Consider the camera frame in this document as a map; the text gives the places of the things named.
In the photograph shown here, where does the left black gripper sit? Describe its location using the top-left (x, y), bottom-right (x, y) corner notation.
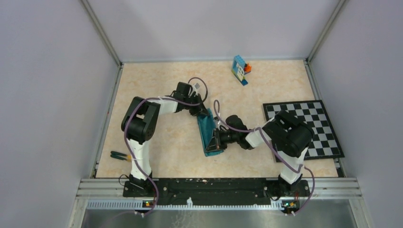
top-left (183, 93), bottom-right (210, 116)

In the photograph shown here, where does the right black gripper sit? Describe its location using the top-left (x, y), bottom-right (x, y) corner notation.
top-left (205, 128), bottom-right (239, 153)

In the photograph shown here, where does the teal cloth napkin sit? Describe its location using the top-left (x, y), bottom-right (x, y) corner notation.
top-left (197, 108), bottom-right (224, 157)

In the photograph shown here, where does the colourful toy block house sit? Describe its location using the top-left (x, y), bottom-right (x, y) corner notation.
top-left (231, 55), bottom-right (252, 86)

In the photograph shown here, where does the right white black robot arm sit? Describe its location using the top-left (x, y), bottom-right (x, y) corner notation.
top-left (198, 111), bottom-right (314, 200)

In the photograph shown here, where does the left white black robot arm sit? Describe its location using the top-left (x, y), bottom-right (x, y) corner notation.
top-left (121, 82), bottom-right (210, 196)

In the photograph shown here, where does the black white checkerboard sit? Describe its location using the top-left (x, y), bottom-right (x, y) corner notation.
top-left (263, 100), bottom-right (345, 160)

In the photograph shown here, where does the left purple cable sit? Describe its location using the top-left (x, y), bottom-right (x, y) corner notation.
top-left (123, 77), bottom-right (209, 218)

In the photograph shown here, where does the purple cable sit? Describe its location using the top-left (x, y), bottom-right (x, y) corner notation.
top-left (123, 77), bottom-right (209, 218)
top-left (213, 99), bottom-right (317, 216)

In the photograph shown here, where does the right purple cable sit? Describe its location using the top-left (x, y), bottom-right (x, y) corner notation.
top-left (213, 99), bottom-right (317, 216)

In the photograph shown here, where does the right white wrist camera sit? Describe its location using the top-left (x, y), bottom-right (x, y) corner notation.
top-left (214, 116), bottom-right (223, 128)

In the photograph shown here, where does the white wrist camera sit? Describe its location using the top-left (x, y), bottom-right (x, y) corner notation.
top-left (214, 116), bottom-right (223, 128)
top-left (190, 83), bottom-right (200, 96)

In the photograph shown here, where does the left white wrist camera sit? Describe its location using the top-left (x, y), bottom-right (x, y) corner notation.
top-left (190, 83), bottom-right (200, 96)

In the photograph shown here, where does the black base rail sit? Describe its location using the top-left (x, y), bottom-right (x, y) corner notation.
top-left (123, 178), bottom-right (311, 214)

